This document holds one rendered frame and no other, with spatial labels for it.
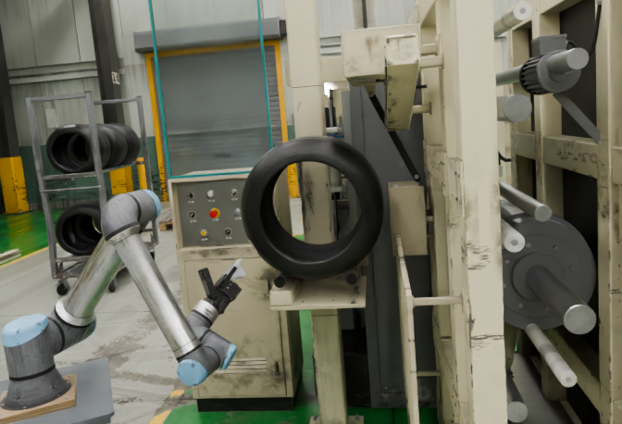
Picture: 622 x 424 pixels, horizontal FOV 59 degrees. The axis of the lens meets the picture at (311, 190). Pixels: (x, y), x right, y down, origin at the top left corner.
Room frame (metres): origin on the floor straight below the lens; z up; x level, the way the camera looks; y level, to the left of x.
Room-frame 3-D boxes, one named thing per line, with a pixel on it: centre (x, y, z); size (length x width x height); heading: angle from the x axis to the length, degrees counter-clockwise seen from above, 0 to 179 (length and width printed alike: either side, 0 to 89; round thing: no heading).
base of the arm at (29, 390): (1.86, 1.04, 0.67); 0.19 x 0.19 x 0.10
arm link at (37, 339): (1.87, 1.04, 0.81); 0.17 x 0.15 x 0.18; 160
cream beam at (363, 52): (2.05, -0.29, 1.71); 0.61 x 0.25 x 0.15; 173
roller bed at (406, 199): (2.38, -0.41, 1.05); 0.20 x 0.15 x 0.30; 173
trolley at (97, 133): (5.75, 2.21, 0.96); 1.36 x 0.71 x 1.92; 172
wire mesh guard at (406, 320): (1.94, -0.31, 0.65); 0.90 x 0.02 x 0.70; 173
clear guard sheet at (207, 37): (2.75, 0.44, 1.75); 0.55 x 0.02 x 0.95; 83
